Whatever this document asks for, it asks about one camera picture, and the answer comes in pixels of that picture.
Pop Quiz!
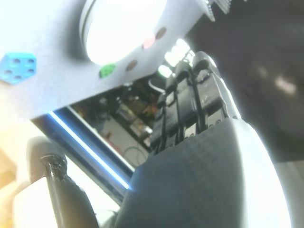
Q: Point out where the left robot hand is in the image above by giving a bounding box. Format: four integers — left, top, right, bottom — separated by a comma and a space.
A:
14, 39, 293, 228

